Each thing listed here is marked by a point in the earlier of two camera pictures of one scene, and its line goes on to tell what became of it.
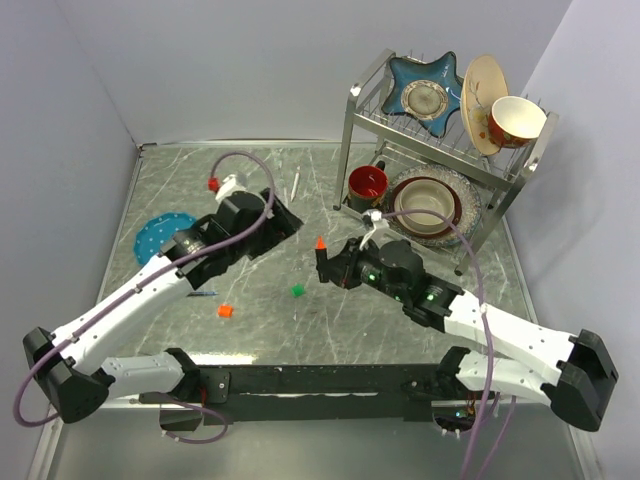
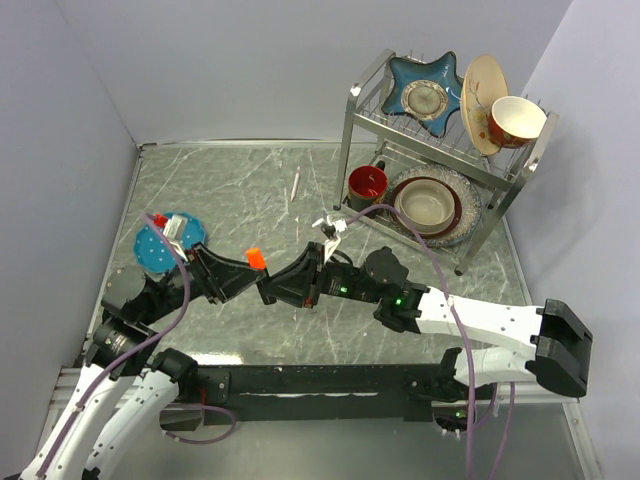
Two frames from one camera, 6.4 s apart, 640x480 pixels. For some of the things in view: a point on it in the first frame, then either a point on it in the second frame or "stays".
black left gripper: x=273 y=228 to x=204 y=272
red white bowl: x=515 y=121 stays
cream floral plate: x=484 y=81 stays
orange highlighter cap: x=225 y=310 to x=255 y=258
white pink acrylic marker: x=294 y=189 stays
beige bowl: x=427 y=194 stays
